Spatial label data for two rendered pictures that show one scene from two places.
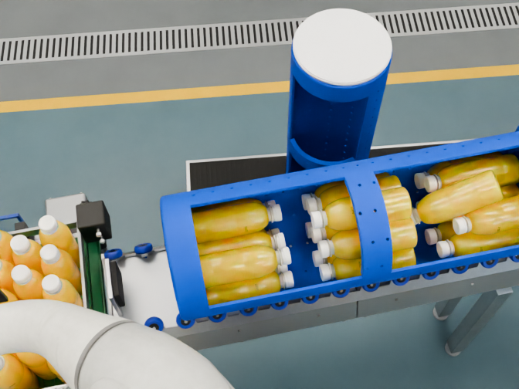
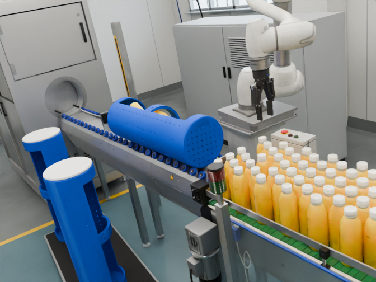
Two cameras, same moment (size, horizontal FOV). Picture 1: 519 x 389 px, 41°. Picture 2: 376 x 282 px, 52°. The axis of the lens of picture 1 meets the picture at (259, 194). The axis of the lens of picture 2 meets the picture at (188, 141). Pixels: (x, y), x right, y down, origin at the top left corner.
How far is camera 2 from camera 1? 247 cm
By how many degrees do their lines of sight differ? 82
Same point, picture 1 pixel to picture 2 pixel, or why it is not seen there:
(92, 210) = (197, 183)
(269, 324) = not seen: hidden behind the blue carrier
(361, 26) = (54, 167)
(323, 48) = (71, 169)
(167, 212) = (192, 121)
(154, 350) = not seen: outside the picture
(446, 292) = not seen: hidden behind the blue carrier
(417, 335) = (160, 247)
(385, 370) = (182, 248)
